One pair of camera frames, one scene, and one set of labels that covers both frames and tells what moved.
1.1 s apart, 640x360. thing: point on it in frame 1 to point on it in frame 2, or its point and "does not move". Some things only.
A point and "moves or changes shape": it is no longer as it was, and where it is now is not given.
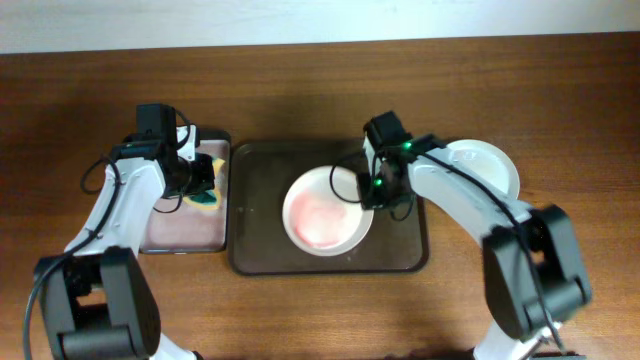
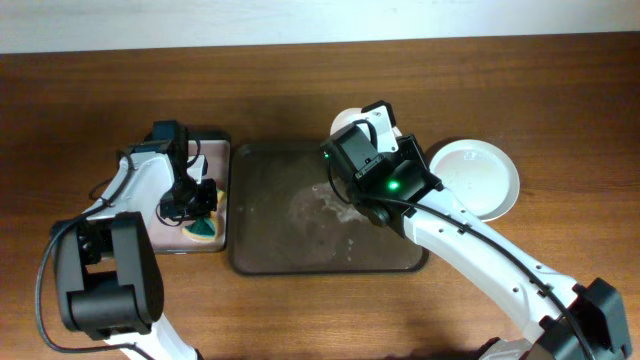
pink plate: (322, 212) to (345, 118)
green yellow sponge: (209, 199) moves or changes shape
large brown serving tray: (260, 174) does not move
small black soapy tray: (177, 226) does not move
